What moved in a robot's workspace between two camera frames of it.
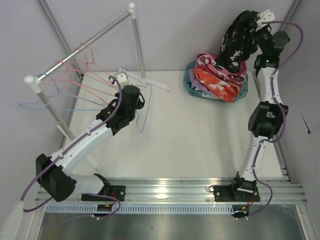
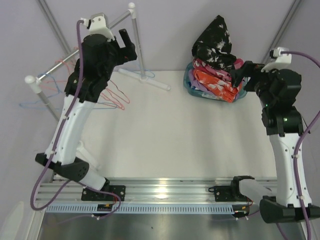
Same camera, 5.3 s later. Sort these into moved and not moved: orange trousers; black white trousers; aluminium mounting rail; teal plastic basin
Moved: black white trousers
Not moved: teal plastic basin; orange trousers; aluminium mounting rail
